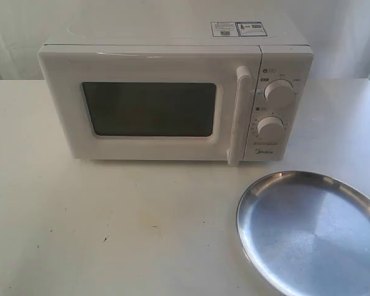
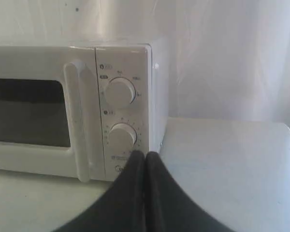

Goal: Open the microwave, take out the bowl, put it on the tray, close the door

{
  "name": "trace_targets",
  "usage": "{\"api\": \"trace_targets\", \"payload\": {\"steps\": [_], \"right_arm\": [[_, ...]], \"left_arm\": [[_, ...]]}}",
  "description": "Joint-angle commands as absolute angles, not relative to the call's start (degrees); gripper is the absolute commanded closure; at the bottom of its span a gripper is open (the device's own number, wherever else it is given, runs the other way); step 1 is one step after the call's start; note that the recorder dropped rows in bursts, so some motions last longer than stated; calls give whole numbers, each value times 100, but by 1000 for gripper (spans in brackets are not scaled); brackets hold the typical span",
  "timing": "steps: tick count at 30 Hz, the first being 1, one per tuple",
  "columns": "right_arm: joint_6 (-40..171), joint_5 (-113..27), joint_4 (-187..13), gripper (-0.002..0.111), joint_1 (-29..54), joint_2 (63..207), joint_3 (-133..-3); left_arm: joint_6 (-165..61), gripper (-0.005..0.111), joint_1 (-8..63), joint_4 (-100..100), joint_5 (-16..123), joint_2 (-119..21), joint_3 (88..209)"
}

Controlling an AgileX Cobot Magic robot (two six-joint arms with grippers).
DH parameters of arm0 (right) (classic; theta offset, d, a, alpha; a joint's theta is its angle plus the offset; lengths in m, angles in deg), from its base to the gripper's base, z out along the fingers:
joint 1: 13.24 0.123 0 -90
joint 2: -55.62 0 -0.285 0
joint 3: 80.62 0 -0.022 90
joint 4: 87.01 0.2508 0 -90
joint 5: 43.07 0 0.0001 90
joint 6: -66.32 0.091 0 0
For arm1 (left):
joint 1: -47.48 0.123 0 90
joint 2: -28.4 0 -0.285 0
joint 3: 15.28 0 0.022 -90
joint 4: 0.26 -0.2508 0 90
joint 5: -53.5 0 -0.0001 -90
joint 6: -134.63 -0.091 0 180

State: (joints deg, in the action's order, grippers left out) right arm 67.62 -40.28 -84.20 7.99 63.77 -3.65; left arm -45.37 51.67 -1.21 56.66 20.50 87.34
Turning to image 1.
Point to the round stainless steel tray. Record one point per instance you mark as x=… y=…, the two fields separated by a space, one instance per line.
x=306 y=233

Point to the upper white control knob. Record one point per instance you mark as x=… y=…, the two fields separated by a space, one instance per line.
x=279 y=93

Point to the lower white control knob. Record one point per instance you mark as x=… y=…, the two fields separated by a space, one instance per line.
x=270 y=128

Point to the white control knob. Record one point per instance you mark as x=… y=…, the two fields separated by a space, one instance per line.
x=270 y=128
x=279 y=93

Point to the white microwave oven body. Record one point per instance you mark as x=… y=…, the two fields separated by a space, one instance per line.
x=285 y=56

